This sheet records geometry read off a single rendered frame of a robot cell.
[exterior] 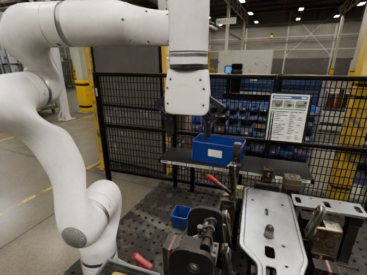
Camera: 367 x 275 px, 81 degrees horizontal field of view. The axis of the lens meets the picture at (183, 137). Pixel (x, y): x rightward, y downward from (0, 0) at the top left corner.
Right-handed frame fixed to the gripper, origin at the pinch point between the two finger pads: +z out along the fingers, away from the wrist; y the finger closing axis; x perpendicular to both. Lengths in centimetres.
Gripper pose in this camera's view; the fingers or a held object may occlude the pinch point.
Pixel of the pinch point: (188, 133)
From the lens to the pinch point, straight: 52.7
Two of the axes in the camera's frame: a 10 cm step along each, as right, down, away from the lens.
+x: 3.0, -3.1, 9.0
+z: 0.0, 9.5, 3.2
